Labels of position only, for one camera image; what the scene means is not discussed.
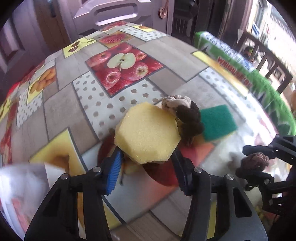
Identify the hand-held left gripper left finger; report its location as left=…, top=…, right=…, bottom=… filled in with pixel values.
left=24, top=149, right=124, bottom=241

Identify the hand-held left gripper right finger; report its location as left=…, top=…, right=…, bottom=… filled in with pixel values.
left=170, top=148, right=269, bottom=241

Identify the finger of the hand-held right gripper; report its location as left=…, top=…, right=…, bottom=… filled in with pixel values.
left=243, top=134, right=296, bottom=163
left=236, top=170, right=296, bottom=209

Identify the small brown scrunchie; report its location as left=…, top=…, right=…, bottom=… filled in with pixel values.
left=240, top=152, right=270, bottom=173

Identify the yellow hexagonal sponge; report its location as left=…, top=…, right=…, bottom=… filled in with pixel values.
left=115, top=103, right=181, bottom=165

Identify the white cardboard box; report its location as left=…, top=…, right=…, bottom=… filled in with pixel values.
left=0, top=162, right=65, bottom=239

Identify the dark brown scrunchie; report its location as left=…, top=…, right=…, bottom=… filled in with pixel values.
left=176, top=102, right=204, bottom=145

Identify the green printed carton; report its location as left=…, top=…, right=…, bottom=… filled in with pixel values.
left=194, top=31, right=296, bottom=136

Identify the green scouring sponge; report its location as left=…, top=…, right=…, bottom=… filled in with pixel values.
left=200, top=104, right=238, bottom=142

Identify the wooden chair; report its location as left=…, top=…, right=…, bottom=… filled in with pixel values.
left=237, top=29, right=293, bottom=93

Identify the copper door handle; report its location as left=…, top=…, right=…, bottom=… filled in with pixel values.
left=158, top=0, right=170, bottom=19

